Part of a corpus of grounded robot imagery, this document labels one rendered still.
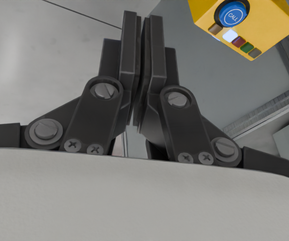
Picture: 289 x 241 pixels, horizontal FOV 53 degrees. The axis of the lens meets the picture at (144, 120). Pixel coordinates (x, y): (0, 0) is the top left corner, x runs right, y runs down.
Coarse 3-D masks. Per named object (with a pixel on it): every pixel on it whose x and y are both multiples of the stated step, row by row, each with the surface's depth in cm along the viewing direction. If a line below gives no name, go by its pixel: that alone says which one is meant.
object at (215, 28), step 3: (213, 24) 46; (216, 24) 46; (219, 24) 46; (210, 27) 47; (213, 27) 46; (216, 27) 46; (219, 27) 47; (222, 27) 47; (210, 30) 47; (213, 30) 47; (216, 30) 47; (219, 30) 47; (213, 33) 48; (216, 33) 48
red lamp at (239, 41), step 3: (240, 36) 49; (234, 39) 50; (237, 39) 49; (240, 39) 49; (243, 39) 49; (234, 42) 50; (237, 42) 50; (240, 42) 50; (243, 42) 50; (234, 45) 50; (237, 45) 50; (240, 45) 50
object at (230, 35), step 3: (231, 30) 48; (225, 33) 48; (228, 33) 48; (231, 33) 48; (234, 33) 48; (222, 36) 49; (225, 36) 48; (228, 36) 48; (231, 36) 48; (234, 36) 48; (225, 39) 49; (228, 39) 49; (231, 39) 49
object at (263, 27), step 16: (192, 0) 48; (208, 0) 45; (224, 0) 43; (240, 0) 43; (256, 0) 44; (272, 0) 44; (192, 16) 47; (208, 16) 45; (256, 16) 46; (272, 16) 46; (288, 16) 47; (208, 32) 48; (224, 32) 48; (240, 32) 49; (256, 32) 49; (272, 32) 49; (288, 32) 50
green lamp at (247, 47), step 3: (243, 45) 51; (246, 45) 50; (249, 45) 51; (252, 45) 51; (240, 48) 51; (243, 48) 51; (246, 48) 51; (249, 48) 51; (252, 48) 51; (243, 51) 52; (246, 51) 52
